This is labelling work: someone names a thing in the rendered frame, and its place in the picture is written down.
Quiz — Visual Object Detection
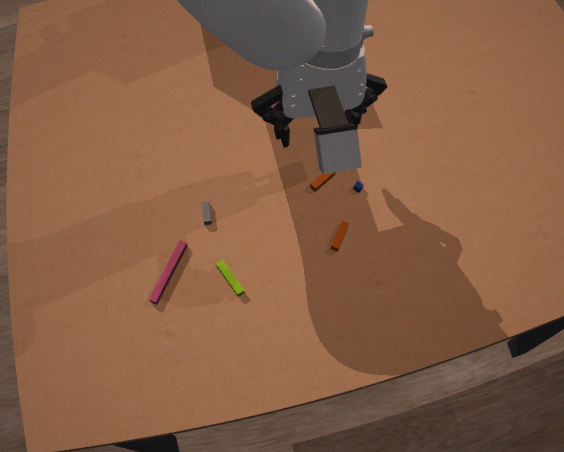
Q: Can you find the lime green rod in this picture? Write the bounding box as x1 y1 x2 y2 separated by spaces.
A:
216 260 245 297

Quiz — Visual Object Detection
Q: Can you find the dark pink rod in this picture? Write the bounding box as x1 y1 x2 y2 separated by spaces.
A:
149 240 187 305

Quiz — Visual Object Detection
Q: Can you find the orange rod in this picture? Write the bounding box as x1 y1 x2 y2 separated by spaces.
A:
331 221 349 252
310 173 335 192

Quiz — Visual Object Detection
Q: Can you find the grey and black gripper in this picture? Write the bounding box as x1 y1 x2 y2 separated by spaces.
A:
251 45 388 148

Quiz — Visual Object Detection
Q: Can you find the small blue cube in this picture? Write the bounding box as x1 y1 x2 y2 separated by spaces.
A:
353 181 364 193

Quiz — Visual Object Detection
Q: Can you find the grey rod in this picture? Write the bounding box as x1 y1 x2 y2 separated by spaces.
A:
202 201 212 225

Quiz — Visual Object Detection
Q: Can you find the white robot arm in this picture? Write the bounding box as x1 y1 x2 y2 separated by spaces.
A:
177 0 374 174

